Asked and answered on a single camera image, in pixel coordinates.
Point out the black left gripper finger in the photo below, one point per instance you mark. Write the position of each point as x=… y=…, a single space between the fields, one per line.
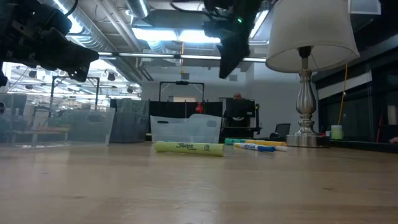
x=80 y=74
x=68 y=53

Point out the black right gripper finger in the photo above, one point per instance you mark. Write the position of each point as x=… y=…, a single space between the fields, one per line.
x=230 y=56

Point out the teal highlighter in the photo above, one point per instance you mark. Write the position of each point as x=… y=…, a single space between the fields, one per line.
x=234 y=141

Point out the orange-yellow highlighter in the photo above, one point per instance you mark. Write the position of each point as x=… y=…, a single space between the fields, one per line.
x=267 y=143

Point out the blue thin marker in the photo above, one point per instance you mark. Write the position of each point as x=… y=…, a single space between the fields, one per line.
x=264 y=148

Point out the light green Sharpie highlighter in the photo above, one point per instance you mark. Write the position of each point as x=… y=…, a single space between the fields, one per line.
x=189 y=148

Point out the person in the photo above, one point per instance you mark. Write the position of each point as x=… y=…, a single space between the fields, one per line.
x=237 y=96

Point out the transparent plastic bin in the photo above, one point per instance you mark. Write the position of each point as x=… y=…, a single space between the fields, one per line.
x=77 y=124

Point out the ceiling light panel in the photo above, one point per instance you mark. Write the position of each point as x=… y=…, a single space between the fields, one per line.
x=174 y=35

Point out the red object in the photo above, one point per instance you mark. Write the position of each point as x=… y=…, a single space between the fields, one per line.
x=199 y=109

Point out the black partition panel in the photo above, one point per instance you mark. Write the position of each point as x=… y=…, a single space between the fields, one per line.
x=174 y=109

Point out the white shade silver table lamp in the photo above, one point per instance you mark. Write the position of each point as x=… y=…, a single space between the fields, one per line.
x=311 y=31

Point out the frosted plastic bin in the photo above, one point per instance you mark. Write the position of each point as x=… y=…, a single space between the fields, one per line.
x=186 y=130

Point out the black office chair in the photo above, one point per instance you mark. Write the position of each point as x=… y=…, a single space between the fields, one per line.
x=283 y=129

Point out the light green roll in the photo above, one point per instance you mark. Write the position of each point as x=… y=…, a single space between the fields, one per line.
x=336 y=133

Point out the silver ventilation duct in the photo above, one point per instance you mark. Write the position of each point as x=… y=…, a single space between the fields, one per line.
x=93 y=34

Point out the black aluminium table frame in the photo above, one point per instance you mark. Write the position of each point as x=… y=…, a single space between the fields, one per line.
x=357 y=145

